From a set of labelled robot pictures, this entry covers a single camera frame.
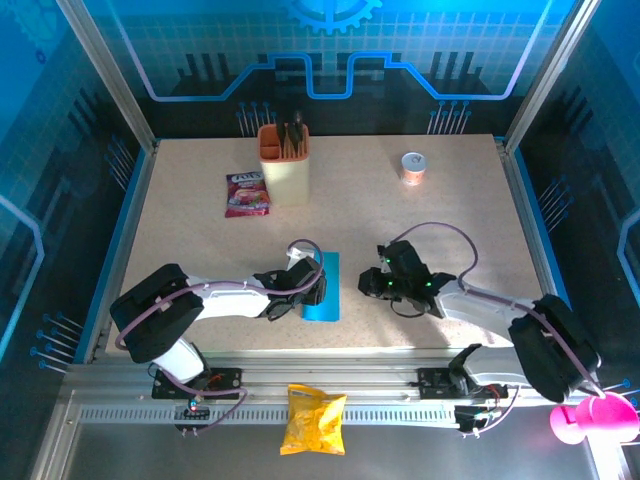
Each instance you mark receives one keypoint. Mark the blue cloth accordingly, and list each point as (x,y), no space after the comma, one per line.
(332,290)

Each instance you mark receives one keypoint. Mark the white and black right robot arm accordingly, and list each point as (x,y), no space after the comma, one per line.
(475,315)

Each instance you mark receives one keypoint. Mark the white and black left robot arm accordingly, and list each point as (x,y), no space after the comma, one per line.
(225,305)

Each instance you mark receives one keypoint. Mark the beige utensil holder orange rim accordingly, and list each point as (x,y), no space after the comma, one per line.
(287,185)

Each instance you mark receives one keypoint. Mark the small orange can white lid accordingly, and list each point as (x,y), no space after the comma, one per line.
(414,172)

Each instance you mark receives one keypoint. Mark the red candy bag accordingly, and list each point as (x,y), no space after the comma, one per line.
(245,197)

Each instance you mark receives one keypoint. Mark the yellow chips bag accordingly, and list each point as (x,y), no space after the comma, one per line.
(312,425)

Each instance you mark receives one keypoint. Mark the right circuit board with LED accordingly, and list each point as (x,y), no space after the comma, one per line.
(470,417)

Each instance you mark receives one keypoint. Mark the circuit board with led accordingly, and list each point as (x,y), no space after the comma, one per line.
(192,411)
(470,417)

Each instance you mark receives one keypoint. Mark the left circuit board with LED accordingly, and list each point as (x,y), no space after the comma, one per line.
(192,411)

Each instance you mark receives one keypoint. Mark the short black kitchen utensil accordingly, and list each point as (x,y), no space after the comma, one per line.
(285,132)

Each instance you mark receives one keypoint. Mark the tall black kitchen utensil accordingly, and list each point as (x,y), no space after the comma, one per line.
(299,120)

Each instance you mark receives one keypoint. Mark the pink plastic goblet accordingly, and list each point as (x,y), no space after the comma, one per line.
(607,417)

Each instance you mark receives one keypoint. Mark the aluminium front rail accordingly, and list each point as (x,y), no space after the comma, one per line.
(325,372)

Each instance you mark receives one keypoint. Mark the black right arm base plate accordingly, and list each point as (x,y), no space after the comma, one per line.
(430,380)

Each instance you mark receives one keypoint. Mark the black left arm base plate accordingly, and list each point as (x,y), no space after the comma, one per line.
(230,375)

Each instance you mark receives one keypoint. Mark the aluminium side rail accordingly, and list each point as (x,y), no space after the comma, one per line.
(125,240)
(532,240)

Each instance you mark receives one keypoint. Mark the aluminium frame post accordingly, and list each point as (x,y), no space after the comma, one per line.
(111,75)
(548,75)

